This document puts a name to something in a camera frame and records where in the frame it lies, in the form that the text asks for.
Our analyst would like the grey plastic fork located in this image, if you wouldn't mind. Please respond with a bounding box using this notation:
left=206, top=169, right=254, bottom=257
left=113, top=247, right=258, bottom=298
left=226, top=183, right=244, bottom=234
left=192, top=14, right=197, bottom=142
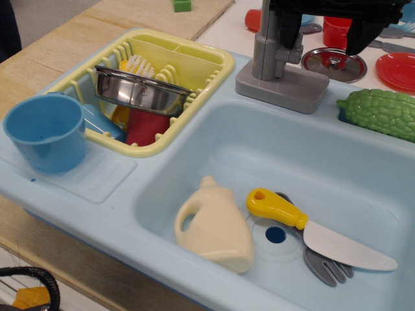
left=274, top=192, right=355, bottom=288

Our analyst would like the red plastic cup in rack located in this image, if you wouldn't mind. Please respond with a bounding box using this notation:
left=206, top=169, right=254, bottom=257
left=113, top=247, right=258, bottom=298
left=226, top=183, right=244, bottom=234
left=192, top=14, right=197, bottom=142
left=126, top=109, right=170, bottom=146

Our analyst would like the stainless steel pan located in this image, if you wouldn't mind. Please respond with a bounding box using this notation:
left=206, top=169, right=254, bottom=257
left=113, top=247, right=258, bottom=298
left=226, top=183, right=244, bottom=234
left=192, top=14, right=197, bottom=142
left=95, top=65, right=191, bottom=117

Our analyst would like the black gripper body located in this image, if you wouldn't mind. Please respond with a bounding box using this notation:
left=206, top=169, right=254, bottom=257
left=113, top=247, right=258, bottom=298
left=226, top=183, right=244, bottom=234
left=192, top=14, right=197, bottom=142
left=268, top=0, right=404, bottom=19

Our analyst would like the light blue toy sink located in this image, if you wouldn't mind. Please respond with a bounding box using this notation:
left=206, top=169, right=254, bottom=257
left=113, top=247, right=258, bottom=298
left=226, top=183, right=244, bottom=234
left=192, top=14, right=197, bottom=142
left=1, top=53, right=414, bottom=310

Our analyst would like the grey utensil handle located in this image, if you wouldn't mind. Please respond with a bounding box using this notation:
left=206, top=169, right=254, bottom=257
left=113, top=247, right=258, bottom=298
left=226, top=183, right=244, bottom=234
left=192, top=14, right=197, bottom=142
left=300, top=23, right=323, bottom=35

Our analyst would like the green toy block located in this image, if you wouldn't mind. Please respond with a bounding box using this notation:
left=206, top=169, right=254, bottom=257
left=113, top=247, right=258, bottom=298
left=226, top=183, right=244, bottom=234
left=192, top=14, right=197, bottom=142
left=172, top=0, right=192, bottom=13

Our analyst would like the cream toy detergent bottle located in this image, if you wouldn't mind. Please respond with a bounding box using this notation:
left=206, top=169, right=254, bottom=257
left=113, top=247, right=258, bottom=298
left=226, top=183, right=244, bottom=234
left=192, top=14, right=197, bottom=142
left=174, top=176, right=254, bottom=274

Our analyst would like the blue plastic plate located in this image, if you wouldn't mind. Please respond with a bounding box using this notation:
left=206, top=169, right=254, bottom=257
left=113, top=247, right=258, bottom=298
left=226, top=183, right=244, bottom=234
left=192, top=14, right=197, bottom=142
left=301, top=14, right=315, bottom=26

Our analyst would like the black cable loop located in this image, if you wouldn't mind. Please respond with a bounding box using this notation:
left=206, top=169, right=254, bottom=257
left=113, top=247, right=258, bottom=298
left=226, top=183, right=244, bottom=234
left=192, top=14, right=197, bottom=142
left=0, top=267, right=62, bottom=311

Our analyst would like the wooden board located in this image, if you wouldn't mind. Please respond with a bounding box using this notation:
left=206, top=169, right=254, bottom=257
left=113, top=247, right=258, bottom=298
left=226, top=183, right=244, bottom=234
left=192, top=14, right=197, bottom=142
left=78, top=1, right=234, bottom=41

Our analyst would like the yellow dish drying rack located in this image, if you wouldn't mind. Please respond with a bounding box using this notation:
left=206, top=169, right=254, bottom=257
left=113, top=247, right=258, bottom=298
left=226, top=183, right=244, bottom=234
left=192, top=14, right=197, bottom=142
left=41, top=29, right=235, bottom=157

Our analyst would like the yellow handled toy knife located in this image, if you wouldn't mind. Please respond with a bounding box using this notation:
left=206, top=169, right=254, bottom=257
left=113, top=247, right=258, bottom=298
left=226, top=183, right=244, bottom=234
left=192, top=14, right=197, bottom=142
left=246, top=188, right=398, bottom=271

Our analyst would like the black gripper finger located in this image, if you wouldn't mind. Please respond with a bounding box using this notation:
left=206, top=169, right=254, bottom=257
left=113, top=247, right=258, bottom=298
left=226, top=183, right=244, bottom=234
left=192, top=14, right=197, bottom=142
left=279, top=11, right=302, bottom=49
left=346, top=16, right=390, bottom=55

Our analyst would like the yellow cloth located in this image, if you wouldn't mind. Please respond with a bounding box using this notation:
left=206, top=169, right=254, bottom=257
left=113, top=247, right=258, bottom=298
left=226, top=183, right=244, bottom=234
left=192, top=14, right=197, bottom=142
left=12, top=287, right=50, bottom=310

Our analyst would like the grey faucet lever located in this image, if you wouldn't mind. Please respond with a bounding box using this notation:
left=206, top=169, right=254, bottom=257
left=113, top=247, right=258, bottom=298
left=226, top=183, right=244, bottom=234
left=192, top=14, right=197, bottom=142
left=276, top=33, right=303, bottom=64

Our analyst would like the green toy bitter gourd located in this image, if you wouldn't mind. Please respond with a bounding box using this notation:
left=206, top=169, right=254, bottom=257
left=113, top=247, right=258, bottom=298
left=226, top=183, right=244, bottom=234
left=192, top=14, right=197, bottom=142
left=337, top=89, right=414, bottom=143

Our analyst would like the blue plastic cup far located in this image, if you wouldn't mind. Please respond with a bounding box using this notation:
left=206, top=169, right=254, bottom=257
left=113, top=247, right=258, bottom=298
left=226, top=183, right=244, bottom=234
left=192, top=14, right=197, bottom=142
left=400, top=1, right=415, bottom=23

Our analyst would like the blue plastic item in rack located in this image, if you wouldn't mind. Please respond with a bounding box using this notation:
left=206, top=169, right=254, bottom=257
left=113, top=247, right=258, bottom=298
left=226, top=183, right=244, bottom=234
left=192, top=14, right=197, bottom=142
left=82, top=104, right=126, bottom=143

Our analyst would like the grey plastic spatula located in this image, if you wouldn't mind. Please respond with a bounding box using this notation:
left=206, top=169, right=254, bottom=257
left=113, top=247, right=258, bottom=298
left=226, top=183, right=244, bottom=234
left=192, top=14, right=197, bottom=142
left=379, top=23, right=414, bottom=38

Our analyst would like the orange item in rack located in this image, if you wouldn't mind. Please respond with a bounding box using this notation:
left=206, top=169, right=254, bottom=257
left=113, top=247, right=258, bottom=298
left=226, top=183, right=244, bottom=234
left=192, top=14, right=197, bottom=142
left=111, top=106, right=130, bottom=132

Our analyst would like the steel pot lid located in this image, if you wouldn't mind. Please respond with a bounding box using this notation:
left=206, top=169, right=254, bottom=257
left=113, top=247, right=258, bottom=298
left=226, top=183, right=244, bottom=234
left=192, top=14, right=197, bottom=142
left=301, top=47, right=367, bottom=83

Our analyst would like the red plastic plate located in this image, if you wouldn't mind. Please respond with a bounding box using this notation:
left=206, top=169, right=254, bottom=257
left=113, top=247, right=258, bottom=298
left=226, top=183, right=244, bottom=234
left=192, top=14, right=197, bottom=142
left=375, top=52, right=414, bottom=94

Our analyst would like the white bristle dish brush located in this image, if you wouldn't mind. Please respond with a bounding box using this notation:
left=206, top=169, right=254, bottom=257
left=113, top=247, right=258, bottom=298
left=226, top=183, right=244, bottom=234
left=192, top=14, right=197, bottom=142
left=119, top=54, right=155, bottom=78

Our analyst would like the red cup lying down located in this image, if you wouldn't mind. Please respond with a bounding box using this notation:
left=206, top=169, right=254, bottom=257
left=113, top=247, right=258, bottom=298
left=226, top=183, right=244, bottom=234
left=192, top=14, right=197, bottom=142
left=244, top=9, right=262, bottom=32

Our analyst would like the grey toy faucet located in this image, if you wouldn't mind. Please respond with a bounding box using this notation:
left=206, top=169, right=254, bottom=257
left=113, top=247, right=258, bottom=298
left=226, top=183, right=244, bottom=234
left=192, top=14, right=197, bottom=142
left=235, top=1, right=329, bottom=113

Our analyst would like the blue plastic cup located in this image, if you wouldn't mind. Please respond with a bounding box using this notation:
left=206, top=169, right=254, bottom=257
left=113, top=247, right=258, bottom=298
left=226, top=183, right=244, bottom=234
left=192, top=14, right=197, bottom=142
left=3, top=93, right=86, bottom=174
left=400, top=1, right=415, bottom=23

